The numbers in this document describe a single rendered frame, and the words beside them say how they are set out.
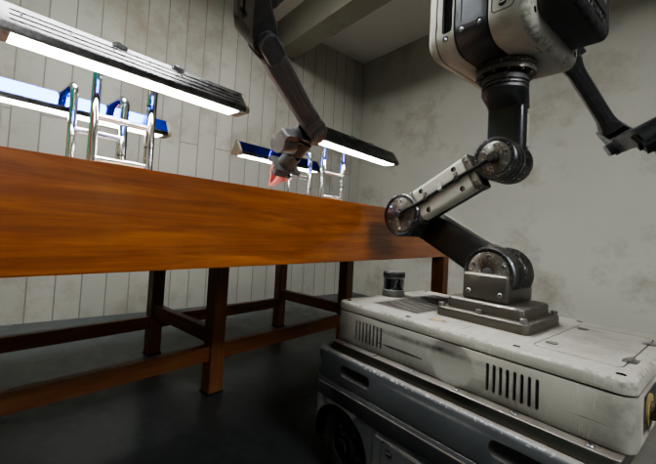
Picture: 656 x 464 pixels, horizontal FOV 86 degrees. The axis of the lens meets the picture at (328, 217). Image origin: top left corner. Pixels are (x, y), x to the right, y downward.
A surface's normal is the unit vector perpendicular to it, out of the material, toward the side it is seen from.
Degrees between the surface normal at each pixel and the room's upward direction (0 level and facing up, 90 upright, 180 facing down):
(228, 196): 90
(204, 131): 90
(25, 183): 90
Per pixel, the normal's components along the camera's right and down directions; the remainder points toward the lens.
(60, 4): 0.64, 0.00
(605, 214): -0.77, -0.07
